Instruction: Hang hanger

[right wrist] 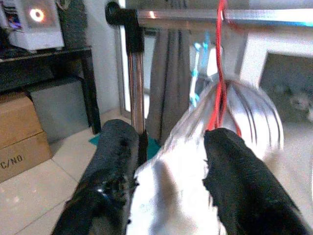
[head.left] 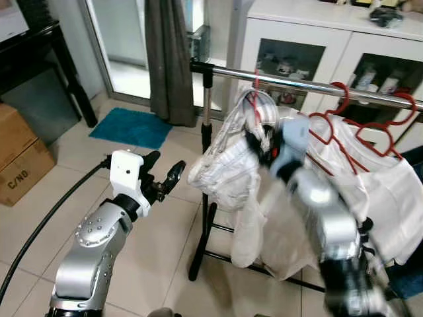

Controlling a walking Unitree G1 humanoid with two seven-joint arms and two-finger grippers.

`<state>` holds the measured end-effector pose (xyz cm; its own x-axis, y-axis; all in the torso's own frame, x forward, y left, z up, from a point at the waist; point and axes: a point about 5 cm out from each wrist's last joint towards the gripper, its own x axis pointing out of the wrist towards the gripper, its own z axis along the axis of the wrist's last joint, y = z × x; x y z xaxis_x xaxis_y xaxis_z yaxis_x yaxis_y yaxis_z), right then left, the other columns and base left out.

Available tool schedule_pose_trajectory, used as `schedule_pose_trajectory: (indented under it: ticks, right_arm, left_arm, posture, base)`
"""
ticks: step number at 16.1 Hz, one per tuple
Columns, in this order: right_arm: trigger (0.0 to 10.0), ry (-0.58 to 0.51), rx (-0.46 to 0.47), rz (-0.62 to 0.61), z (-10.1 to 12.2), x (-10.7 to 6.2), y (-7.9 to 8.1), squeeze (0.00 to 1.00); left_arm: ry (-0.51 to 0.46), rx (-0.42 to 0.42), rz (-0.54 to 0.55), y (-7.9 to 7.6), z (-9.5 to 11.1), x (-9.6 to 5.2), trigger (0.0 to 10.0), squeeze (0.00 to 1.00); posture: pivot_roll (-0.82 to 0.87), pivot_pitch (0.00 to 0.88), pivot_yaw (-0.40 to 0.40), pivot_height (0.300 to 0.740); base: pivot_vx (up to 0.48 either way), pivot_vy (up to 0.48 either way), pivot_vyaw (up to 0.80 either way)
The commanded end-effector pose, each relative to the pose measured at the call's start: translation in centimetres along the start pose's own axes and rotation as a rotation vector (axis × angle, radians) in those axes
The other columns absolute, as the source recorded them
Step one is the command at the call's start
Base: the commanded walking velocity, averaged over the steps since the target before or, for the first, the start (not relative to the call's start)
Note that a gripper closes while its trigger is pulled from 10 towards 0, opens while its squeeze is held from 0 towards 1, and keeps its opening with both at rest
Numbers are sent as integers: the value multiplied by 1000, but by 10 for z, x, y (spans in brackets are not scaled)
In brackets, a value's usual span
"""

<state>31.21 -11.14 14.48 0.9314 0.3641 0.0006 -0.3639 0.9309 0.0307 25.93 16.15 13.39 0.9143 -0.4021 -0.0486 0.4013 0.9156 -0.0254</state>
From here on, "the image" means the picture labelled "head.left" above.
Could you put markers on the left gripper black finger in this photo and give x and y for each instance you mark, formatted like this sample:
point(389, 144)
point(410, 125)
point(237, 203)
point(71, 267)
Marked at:
point(174, 176)
point(151, 161)

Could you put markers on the white checked shorts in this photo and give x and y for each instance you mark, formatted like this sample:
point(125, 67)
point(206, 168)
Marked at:
point(225, 165)

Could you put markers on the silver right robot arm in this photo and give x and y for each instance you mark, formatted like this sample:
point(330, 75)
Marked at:
point(330, 224)

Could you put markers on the teal floor mat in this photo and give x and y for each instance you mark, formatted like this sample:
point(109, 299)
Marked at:
point(129, 129)

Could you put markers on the chrome and black clothes rack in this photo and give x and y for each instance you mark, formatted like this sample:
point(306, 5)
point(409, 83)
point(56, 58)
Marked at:
point(291, 82)

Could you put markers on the grey-brown curtain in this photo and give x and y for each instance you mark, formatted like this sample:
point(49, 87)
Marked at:
point(168, 59)

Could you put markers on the white black-print T-shirt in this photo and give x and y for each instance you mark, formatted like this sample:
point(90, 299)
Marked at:
point(377, 191)

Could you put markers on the printed brown cardboard box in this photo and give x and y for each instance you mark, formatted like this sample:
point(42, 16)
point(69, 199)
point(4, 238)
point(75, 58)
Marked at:
point(30, 175)

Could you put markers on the glass sliding door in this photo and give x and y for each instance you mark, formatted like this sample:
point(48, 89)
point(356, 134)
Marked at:
point(125, 39)

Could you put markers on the white glass-door cabinet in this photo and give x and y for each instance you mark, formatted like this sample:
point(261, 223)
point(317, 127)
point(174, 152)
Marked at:
point(297, 33)

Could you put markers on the robot leg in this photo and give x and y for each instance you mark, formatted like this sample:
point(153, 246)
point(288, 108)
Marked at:
point(165, 313)

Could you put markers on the black desk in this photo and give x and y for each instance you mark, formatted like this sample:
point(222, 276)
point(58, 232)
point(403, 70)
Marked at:
point(26, 59)

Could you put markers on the black tangled bundle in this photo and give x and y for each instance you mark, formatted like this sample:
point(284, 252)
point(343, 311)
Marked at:
point(386, 18)

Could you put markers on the white box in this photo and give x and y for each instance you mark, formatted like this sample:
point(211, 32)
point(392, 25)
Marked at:
point(12, 18)

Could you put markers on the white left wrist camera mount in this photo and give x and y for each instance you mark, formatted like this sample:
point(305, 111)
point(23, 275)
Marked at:
point(125, 175)

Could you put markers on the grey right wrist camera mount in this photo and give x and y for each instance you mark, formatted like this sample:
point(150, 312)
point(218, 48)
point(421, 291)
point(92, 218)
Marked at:
point(294, 142)

